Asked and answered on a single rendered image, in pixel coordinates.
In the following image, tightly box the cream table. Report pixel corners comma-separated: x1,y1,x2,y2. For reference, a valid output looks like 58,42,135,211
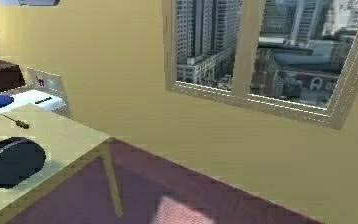
0,103,125,224

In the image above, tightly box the blue framed wall picture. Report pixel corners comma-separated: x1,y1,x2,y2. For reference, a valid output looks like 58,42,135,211
0,0,61,7

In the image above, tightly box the black screwdriver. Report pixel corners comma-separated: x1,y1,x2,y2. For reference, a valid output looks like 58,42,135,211
0,113,31,130

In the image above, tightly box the dark brown box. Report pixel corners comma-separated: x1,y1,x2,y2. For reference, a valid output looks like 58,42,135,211
0,58,27,91

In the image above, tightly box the beige framed window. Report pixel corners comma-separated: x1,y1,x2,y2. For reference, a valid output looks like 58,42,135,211
162,0,358,130

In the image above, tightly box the black round disc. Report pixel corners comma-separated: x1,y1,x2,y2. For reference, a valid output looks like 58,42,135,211
0,136,47,190

